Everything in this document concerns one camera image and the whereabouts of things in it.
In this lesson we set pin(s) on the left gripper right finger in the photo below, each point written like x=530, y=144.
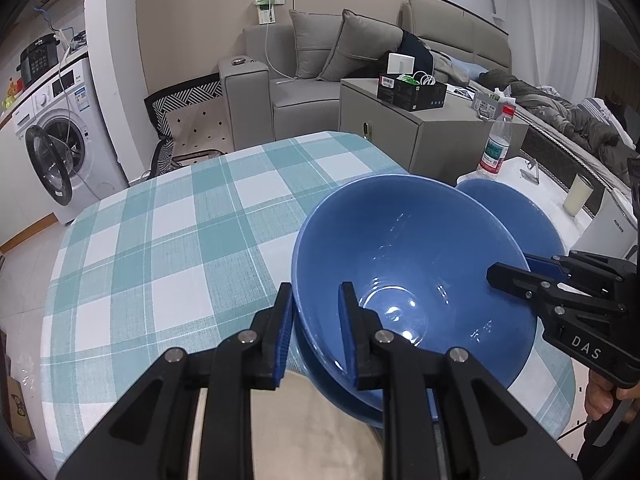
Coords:
x=444, y=414

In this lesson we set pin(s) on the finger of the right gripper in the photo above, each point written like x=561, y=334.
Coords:
x=549, y=268
x=528, y=287

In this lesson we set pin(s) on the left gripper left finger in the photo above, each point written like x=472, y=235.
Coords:
x=191, y=408

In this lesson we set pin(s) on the large blue bowl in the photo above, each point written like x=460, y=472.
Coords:
x=417, y=252

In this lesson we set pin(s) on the beige plate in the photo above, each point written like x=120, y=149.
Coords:
x=298, y=434

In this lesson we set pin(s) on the person's right hand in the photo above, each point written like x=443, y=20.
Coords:
x=600, y=396

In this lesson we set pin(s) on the white humidifier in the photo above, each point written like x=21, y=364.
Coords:
x=613, y=231

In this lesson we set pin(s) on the beige cup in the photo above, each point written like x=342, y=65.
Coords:
x=580, y=190

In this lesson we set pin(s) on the metal phone stand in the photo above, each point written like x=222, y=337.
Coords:
x=530, y=171

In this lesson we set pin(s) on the white marble side table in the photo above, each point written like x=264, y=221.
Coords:
x=547, y=195

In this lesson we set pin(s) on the plastic water bottle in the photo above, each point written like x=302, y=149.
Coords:
x=498, y=143

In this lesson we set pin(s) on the grey bedside cabinet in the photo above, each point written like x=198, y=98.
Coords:
x=442, y=143

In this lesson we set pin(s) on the teal checked tablecloth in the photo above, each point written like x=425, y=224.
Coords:
x=182, y=260

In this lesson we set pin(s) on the grey blanket on bed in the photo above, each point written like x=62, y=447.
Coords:
x=595, y=137

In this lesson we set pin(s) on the cardboard box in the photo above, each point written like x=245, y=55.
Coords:
x=20, y=423

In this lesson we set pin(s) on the black storage box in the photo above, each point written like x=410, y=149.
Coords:
x=411, y=97

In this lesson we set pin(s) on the white box on cabinet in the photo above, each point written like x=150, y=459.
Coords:
x=400, y=64

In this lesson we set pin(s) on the grey cushion right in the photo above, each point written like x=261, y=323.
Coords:
x=360, y=40

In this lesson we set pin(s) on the grey cushion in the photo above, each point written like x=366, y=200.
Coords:
x=314, y=37
x=360, y=40

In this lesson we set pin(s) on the folded patterned chair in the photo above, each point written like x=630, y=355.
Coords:
x=191, y=124

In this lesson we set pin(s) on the grey sofa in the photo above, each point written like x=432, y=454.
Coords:
x=266, y=102

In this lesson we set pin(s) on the white washing machine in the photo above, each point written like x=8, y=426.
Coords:
x=67, y=142

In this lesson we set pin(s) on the grey cushion left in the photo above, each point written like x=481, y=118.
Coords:
x=314, y=37

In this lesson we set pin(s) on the black pressure cooker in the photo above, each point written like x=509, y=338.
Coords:
x=37, y=58

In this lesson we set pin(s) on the wall socket with charger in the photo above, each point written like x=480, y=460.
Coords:
x=265, y=10

